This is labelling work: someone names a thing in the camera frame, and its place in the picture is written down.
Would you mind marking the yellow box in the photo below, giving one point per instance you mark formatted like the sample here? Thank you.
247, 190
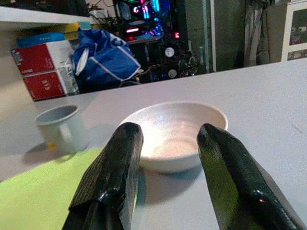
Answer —
72, 28

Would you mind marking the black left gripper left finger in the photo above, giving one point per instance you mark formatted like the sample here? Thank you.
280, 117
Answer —
112, 172

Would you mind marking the white desk board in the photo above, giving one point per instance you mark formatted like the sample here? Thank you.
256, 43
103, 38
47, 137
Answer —
36, 18

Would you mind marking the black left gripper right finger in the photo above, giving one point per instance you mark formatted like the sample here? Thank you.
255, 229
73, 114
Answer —
230, 172

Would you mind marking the red and white cardboard box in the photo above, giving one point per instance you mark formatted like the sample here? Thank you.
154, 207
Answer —
33, 58
44, 85

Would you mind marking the flat blue box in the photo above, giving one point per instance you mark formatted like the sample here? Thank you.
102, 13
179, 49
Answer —
40, 39

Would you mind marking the white cabinet with glass door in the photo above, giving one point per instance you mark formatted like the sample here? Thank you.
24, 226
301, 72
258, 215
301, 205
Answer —
285, 36

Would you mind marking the white ceramic bowl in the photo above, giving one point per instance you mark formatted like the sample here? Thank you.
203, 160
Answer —
172, 119

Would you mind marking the pale green mug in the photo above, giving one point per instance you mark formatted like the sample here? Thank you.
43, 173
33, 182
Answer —
69, 129

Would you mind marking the lime green placemat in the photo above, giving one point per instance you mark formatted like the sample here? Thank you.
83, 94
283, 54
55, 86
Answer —
36, 191

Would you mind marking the blue bag with white trim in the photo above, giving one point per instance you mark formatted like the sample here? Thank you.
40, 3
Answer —
105, 62

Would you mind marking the computer case with coloured lights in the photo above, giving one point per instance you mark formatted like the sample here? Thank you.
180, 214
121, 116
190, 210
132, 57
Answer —
144, 14

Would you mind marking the frosted glass door panel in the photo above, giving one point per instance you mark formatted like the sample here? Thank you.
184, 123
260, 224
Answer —
225, 36

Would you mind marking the grey curtain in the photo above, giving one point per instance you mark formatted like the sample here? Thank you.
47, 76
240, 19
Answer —
251, 36

